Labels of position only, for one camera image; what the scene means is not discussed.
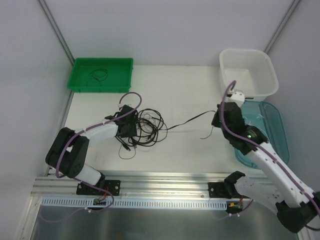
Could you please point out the white slotted cable duct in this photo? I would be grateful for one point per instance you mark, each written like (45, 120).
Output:
(135, 203)

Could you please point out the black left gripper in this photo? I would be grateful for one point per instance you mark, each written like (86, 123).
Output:
(131, 122)

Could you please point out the aluminium mounting rail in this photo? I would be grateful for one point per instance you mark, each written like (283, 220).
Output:
(137, 185)

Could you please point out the white plastic basin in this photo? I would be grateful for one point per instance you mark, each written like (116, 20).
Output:
(252, 70)

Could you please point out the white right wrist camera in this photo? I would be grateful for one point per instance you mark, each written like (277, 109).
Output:
(236, 97)

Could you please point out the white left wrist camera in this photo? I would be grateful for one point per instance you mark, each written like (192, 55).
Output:
(122, 105)

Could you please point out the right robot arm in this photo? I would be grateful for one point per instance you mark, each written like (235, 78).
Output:
(294, 203)

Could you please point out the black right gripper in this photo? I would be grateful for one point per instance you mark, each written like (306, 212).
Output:
(225, 116)

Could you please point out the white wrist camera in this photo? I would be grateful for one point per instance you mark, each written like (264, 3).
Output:
(236, 97)
(122, 105)

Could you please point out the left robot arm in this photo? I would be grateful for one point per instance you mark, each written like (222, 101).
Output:
(68, 153)

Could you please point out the green plastic tray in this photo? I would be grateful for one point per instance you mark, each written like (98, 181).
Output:
(101, 75)

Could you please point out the teal transparent plastic bin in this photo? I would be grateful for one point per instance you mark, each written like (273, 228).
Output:
(266, 117)

